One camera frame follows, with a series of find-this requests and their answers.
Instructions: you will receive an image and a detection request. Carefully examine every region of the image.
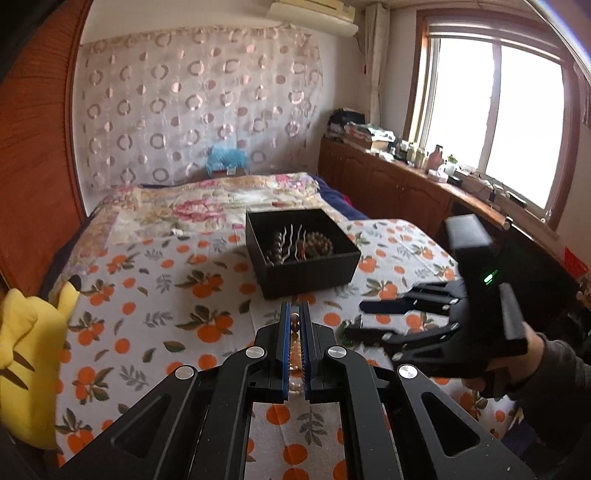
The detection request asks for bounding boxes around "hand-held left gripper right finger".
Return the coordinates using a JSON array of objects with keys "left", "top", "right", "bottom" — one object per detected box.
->
[{"left": 299, "top": 300, "right": 539, "bottom": 480}]

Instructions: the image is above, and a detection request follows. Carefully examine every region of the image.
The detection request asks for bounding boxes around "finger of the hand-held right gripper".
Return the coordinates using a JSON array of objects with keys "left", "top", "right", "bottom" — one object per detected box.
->
[
  {"left": 359, "top": 282, "right": 468, "bottom": 320},
  {"left": 342, "top": 318, "right": 462, "bottom": 370}
]

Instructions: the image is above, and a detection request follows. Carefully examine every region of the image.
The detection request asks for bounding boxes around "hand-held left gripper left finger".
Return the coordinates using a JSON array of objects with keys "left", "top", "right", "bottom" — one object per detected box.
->
[{"left": 55, "top": 300, "right": 293, "bottom": 480}]

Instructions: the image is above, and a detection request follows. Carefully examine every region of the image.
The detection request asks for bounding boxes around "pink pearl necklace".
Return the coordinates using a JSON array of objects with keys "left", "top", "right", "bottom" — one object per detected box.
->
[{"left": 287, "top": 313, "right": 309, "bottom": 402}]

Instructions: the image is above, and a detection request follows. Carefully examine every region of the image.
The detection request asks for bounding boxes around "black cardboard box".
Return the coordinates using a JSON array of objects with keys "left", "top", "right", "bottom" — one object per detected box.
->
[{"left": 245, "top": 208, "right": 362, "bottom": 300}]

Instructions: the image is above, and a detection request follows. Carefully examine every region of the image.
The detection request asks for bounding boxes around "small brown bead bracelet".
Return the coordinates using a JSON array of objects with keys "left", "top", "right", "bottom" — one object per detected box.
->
[{"left": 302, "top": 232, "right": 334, "bottom": 263}]

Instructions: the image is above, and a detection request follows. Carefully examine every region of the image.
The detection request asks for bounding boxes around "large brown bead bracelet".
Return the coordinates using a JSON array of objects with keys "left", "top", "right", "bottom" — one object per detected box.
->
[{"left": 268, "top": 231, "right": 289, "bottom": 267}]

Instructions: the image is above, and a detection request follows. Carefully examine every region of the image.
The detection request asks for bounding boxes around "person's right forearm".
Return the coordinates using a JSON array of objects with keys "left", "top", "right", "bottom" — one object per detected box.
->
[{"left": 485, "top": 335, "right": 591, "bottom": 444}]

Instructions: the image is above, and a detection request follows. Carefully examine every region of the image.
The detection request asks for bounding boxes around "person's right hand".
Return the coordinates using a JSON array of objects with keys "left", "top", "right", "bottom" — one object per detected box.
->
[{"left": 464, "top": 320, "right": 548, "bottom": 398}]

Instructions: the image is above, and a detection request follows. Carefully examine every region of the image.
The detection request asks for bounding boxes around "red mesh basket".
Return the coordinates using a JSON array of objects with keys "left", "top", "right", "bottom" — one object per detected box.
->
[{"left": 564, "top": 247, "right": 590, "bottom": 278}]

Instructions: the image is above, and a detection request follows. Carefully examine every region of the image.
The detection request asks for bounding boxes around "dark blue blanket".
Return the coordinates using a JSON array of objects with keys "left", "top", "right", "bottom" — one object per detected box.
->
[{"left": 316, "top": 178, "right": 370, "bottom": 221}]

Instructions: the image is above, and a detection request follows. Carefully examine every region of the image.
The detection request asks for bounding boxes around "long wooden cabinet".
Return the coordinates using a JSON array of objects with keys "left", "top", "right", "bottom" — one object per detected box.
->
[{"left": 318, "top": 136, "right": 591, "bottom": 287}]

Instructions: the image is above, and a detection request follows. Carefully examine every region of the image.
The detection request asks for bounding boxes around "orange fruit print bedsheet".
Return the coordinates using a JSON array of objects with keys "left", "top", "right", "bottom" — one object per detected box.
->
[{"left": 46, "top": 217, "right": 522, "bottom": 480}]

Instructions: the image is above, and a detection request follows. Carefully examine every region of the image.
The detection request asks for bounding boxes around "row of small white bottles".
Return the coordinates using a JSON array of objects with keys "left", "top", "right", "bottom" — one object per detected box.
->
[{"left": 399, "top": 141, "right": 428, "bottom": 168}]

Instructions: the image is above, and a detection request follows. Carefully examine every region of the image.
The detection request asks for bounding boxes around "floral quilt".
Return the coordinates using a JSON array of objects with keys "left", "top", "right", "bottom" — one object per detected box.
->
[{"left": 92, "top": 172, "right": 321, "bottom": 245}]

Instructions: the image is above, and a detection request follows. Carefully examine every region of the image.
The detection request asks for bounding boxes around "pile of folded clothes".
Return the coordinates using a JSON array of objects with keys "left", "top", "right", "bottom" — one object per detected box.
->
[{"left": 325, "top": 108, "right": 398, "bottom": 151}]

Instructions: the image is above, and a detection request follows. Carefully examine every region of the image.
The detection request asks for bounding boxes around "blue plush toy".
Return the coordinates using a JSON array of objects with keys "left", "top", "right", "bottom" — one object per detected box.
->
[{"left": 206, "top": 145, "right": 249, "bottom": 176}]

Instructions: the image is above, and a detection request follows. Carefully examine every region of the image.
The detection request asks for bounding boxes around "bunched white curtain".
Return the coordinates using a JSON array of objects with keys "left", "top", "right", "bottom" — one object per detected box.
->
[{"left": 360, "top": 2, "right": 389, "bottom": 127}]

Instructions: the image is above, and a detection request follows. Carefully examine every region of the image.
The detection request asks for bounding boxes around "yellow plush toy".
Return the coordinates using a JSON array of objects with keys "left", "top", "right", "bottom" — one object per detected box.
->
[{"left": 0, "top": 281, "right": 80, "bottom": 450}]

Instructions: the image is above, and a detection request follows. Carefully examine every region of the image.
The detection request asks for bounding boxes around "circle print sheer curtain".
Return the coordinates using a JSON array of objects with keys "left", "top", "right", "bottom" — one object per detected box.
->
[{"left": 74, "top": 23, "right": 324, "bottom": 190}]

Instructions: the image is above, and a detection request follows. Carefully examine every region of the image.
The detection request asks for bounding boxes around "white air conditioner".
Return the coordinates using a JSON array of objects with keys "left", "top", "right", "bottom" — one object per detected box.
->
[{"left": 265, "top": 0, "right": 360, "bottom": 37}]

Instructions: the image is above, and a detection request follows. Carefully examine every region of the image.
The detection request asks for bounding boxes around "wooden frame window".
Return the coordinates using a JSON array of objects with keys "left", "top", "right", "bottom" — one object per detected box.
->
[{"left": 402, "top": 0, "right": 587, "bottom": 227}]

